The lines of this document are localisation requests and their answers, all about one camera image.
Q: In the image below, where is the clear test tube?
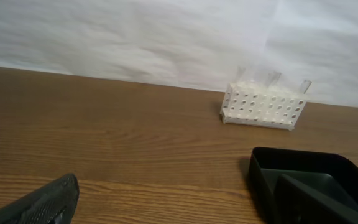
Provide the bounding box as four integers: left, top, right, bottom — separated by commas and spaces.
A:
265, 71, 282, 88
299, 79, 313, 95

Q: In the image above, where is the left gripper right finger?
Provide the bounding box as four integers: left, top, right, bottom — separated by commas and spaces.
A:
273, 174, 358, 224

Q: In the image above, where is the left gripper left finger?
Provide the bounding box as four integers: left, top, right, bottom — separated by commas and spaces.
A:
0, 173, 80, 224

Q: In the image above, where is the black tray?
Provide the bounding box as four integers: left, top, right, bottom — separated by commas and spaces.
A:
248, 146, 358, 224

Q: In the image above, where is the white test tube rack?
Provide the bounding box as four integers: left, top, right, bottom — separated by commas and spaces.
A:
219, 81, 307, 132

